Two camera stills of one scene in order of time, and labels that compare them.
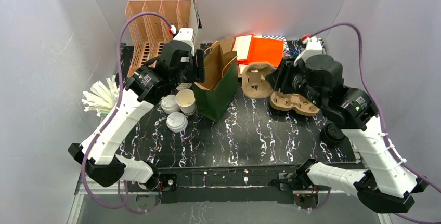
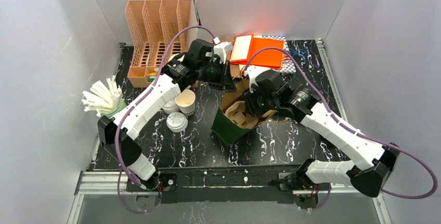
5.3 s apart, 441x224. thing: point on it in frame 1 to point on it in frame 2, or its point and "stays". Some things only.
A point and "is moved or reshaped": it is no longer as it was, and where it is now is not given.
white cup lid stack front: x=177 y=122 stays
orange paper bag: x=264 y=50 stays
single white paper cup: x=185 y=99 stays
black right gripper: x=284 y=77 to x=255 y=104
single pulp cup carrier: x=254 y=83 is moved or reshaped
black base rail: x=219 y=184 stays
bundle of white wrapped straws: x=102 y=97 stays
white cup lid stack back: x=169 y=104 stays
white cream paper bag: x=242 y=45 stays
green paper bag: x=213 y=103 to x=227 y=131
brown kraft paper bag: x=221 y=49 to x=235 y=71
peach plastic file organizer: x=146 y=34 stays
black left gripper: x=199 y=65 to x=224 y=79
